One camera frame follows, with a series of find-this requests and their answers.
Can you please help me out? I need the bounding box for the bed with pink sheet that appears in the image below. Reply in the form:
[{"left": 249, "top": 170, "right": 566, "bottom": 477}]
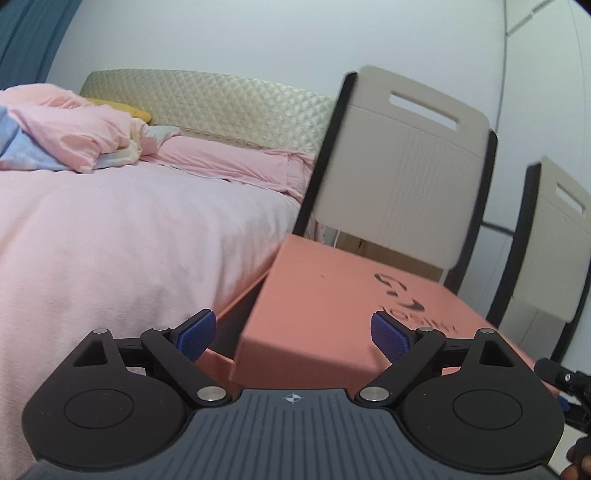
[{"left": 0, "top": 136, "right": 317, "bottom": 480}]

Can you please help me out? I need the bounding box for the beige quilted headboard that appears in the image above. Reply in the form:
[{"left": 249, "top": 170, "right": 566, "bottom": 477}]
[{"left": 79, "top": 69, "right": 338, "bottom": 154}]

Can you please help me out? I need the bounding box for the beige chair with black frame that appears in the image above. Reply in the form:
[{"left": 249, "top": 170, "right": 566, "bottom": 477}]
[
  {"left": 485, "top": 156, "right": 591, "bottom": 366},
  {"left": 293, "top": 65, "right": 499, "bottom": 297}
]

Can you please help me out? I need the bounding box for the white desktop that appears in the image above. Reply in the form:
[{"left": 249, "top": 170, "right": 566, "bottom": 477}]
[{"left": 563, "top": 421, "right": 590, "bottom": 446}]

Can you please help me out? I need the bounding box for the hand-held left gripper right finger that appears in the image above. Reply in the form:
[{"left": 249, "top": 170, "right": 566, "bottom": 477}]
[{"left": 355, "top": 310, "right": 517, "bottom": 409}]

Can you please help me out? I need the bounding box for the orange cardboard box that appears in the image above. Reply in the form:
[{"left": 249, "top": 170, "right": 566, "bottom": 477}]
[{"left": 230, "top": 234, "right": 500, "bottom": 385}]

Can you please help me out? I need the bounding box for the yellow pillow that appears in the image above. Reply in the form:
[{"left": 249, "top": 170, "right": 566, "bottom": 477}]
[{"left": 85, "top": 96, "right": 153, "bottom": 124}]

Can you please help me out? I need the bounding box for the pink pillow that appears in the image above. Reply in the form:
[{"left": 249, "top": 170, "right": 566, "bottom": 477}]
[{"left": 141, "top": 135, "right": 315, "bottom": 200}]

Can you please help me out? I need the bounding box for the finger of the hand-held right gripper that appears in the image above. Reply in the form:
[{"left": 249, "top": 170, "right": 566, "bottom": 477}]
[
  {"left": 534, "top": 357, "right": 591, "bottom": 400},
  {"left": 556, "top": 394, "right": 591, "bottom": 432}
]

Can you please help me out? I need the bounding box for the pink crumpled duvet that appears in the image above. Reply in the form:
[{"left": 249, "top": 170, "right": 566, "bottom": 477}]
[{"left": 0, "top": 84, "right": 184, "bottom": 174}]

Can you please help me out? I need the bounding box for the salmon pink cardboard box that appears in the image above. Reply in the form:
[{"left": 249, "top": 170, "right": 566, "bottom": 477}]
[{"left": 203, "top": 270, "right": 540, "bottom": 385}]

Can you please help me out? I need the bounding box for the teal curtain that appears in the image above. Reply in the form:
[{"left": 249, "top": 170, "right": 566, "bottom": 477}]
[{"left": 0, "top": 0, "right": 80, "bottom": 91}]

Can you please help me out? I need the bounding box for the person's right hand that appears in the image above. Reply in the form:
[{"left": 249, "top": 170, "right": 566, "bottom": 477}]
[{"left": 561, "top": 438, "right": 591, "bottom": 480}]

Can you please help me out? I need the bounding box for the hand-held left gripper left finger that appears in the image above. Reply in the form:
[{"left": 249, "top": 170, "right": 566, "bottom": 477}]
[{"left": 70, "top": 308, "right": 232, "bottom": 409}]

